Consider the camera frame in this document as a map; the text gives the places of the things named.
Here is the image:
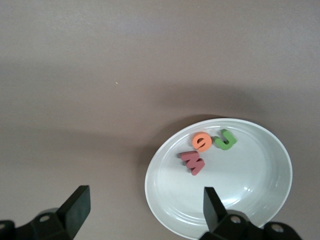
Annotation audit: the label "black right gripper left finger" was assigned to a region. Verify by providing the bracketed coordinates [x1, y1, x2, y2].
[0, 185, 91, 240]

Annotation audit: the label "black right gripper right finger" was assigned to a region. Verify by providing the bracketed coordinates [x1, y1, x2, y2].
[202, 186, 305, 240]

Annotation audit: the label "red foam letter w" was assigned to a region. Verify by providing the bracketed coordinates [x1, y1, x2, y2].
[179, 150, 206, 177]

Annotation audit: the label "orange foam letter e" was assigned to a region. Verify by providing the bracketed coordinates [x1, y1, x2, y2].
[191, 132, 213, 153]

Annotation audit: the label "green foam letter u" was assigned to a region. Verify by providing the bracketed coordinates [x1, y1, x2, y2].
[212, 128, 238, 151]

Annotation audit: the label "beige round plate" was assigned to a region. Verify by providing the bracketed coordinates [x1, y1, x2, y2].
[144, 117, 293, 240]

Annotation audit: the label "brown table cover sheet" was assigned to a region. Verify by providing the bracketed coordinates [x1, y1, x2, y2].
[0, 0, 320, 240]

